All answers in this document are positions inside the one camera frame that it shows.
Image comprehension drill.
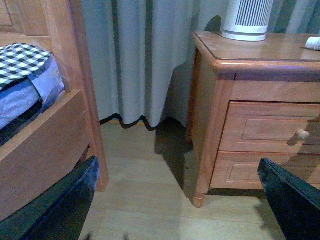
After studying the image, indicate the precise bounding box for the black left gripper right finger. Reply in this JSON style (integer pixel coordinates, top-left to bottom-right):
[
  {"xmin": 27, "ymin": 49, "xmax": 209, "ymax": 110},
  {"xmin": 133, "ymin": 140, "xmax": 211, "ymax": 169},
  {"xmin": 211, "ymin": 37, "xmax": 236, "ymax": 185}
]
[{"xmin": 257, "ymin": 158, "xmax": 320, "ymax": 240}]

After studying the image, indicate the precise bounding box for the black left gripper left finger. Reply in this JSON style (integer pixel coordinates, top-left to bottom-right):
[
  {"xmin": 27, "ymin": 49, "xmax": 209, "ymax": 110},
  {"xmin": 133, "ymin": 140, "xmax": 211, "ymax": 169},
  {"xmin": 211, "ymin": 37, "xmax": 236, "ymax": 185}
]
[{"xmin": 0, "ymin": 156, "xmax": 100, "ymax": 240}]

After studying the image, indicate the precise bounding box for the wooden drawer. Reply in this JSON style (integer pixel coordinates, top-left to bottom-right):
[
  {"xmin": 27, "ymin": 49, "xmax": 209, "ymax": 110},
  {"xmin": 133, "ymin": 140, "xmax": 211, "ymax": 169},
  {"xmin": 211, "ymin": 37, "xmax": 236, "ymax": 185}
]
[
  {"xmin": 210, "ymin": 151, "xmax": 320, "ymax": 190},
  {"xmin": 219, "ymin": 101, "xmax": 320, "ymax": 155}
]

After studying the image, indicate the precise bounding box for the white medicine bottle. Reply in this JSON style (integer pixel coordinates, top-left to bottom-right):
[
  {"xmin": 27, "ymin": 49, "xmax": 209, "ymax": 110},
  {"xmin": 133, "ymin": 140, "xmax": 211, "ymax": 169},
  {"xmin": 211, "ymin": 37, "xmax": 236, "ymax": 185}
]
[{"xmin": 305, "ymin": 37, "xmax": 320, "ymax": 51}]

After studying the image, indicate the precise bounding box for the grey mattress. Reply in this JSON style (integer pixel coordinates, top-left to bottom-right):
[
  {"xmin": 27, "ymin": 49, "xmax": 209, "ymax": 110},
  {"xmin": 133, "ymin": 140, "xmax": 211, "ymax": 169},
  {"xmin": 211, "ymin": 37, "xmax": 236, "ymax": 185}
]
[{"xmin": 0, "ymin": 55, "xmax": 65, "ymax": 129}]

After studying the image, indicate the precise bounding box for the grey curtain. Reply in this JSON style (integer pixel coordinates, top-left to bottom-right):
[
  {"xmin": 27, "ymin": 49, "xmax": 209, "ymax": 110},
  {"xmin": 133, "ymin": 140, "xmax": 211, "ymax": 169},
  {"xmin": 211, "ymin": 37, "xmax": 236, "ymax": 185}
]
[{"xmin": 80, "ymin": 0, "xmax": 320, "ymax": 131}]

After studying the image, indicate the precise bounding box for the white ribbed air purifier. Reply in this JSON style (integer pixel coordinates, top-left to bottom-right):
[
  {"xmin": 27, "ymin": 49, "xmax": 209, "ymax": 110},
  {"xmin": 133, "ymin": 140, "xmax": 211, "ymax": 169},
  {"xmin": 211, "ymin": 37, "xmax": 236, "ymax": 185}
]
[{"xmin": 221, "ymin": 0, "xmax": 274, "ymax": 42}]

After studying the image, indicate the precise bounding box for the wooden bed frame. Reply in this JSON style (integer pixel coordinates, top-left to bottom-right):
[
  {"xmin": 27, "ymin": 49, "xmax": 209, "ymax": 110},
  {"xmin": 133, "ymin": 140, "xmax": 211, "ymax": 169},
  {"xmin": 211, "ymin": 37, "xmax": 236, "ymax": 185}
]
[{"xmin": 0, "ymin": 0, "xmax": 109, "ymax": 219}]

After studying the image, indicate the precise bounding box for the wooden nightstand frame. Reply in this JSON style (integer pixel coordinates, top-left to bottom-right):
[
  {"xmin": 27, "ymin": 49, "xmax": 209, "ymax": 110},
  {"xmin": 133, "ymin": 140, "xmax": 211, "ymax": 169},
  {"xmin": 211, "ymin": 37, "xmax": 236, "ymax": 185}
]
[{"xmin": 186, "ymin": 31, "xmax": 320, "ymax": 208}]

